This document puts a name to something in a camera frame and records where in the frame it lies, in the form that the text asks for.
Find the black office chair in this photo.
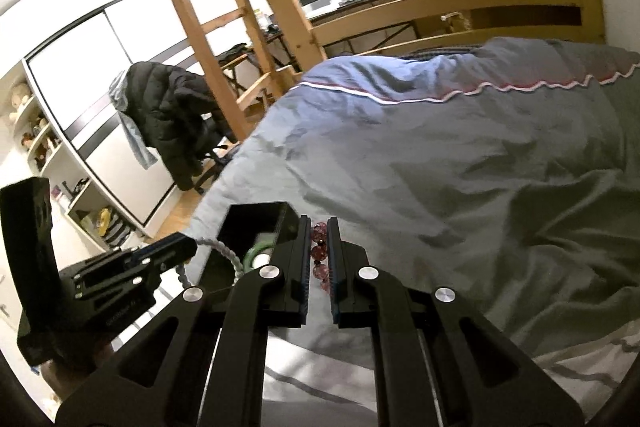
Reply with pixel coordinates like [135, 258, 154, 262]
[192, 109, 238, 195]

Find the red crystal bead bracelet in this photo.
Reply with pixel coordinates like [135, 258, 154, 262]
[310, 221, 331, 295]

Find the white sliding wardrobe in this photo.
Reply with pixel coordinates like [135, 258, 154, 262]
[24, 0, 266, 228]

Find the dark desk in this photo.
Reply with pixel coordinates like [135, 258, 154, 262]
[260, 0, 416, 58]

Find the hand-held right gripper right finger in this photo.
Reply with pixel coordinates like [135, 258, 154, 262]
[327, 216, 587, 427]

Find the green jade bangle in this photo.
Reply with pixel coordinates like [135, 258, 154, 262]
[244, 232, 277, 269]

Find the grey blue duvet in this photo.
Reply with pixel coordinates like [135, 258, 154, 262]
[187, 37, 640, 378]

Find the person's left hand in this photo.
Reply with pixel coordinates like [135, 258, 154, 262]
[41, 341, 114, 413]

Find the black puffer jacket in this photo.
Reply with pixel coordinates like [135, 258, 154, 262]
[125, 61, 225, 194]

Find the white braided cord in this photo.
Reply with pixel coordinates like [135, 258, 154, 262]
[176, 237, 242, 294]

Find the light blue cloth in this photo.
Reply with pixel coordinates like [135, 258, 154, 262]
[108, 71, 157, 171]

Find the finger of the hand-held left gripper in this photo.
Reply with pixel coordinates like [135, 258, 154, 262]
[131, 234, 199, 276]

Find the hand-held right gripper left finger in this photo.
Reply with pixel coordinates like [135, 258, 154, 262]
[54, 215, 312, 427]

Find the white open shelf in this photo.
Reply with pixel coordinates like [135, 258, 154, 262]
[0, 59, 137, 254]

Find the wooden stool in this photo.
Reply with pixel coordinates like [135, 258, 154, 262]
[219, 46, 263, 95]

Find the black cardboard box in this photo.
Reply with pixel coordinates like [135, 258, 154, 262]
[199, 201, 302, 294]

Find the wooden ladder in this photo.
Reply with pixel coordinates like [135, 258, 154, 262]
[147, 0, 301, 142]

